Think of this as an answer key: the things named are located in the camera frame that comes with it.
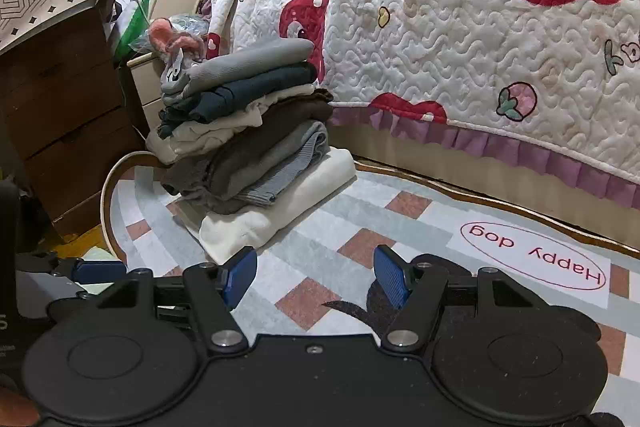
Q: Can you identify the white quilted bear bed cover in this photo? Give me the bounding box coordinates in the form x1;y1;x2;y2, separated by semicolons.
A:
197;0;640;200

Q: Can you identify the green plastic bag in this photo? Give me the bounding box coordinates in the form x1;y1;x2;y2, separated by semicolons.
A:
112;0;151;58

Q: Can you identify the clear plastic bag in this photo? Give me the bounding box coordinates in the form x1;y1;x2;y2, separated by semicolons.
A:
127;13;208;55

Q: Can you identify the grey ribbed shirt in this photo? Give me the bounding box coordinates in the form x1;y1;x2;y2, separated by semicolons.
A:
180;38;313;100

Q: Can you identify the cream nightstand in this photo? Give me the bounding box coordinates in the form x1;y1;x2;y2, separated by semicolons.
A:
126;52;168;138

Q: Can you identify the grey plush bunny toy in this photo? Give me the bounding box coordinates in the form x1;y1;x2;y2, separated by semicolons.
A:
149;18;206;95

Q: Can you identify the checked printed floor rug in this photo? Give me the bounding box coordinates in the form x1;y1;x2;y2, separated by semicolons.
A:
100;149;640;427

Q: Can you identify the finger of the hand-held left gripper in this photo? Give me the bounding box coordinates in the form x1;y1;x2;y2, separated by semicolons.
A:
15;253;127;286
17;271;110;322

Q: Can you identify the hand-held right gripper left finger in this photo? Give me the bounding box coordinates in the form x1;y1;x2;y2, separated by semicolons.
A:
94;246;259;354

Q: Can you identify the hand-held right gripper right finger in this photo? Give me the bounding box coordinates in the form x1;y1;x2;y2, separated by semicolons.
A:
373;244;546;353

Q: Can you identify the brown wooden drawer cabinet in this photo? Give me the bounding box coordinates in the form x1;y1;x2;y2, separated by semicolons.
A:
0;4;146;243

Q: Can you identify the person's left hand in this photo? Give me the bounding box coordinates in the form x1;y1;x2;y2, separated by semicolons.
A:
0;388;42;427

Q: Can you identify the stack of folded clothes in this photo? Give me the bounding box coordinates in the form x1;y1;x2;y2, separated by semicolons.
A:
145;61;357;265

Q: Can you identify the beige bed frame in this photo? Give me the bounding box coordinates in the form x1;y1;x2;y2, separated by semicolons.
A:
150;0;640;255

